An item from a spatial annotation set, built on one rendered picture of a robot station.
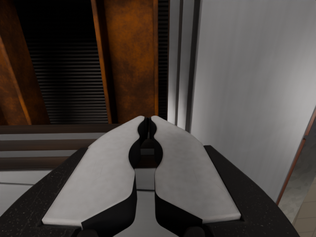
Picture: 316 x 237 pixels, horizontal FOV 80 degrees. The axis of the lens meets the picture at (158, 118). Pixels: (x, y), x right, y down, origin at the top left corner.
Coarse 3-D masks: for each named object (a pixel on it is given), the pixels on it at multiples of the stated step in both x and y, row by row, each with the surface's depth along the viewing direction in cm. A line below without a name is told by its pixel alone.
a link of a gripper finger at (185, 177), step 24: (168, 144) 9; (192, 144) 9; (168, 168) 8; (192, 168) 8; (168, 192) 7; (192, 192) 7; (216, 192) 7; (168, 216) 7; (192, 216) 6; (216, 216) 6; (240, 216) 6
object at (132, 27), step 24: (96, 0) 23; (120, 0) 26; (144, 0) 26; (96, 24) 24; (120, 24) 28; (144, 24) 28; (120, 48) 29; (144, 48) 29; (120, 72) 31; (144, 72) 31; (120, 96) 33; (144, 96) 33; (120, 120) 35
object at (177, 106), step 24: (168, 0) 15; (192, 0) 12; (168, 24) 15; (192, 24) 13; (168, 48) 16; (192, 48) 13; (168, 72) 16; (192, 72) 13; (168, 96) 17; (168, 120) 18; (0, 144) 18; (24, 144) 18; (48, 144) 18; (72, 144) 18; (144, 144) 18; (0, 168) 16; (24, 168) 16; (48, 168) 16; (144, 168) 16
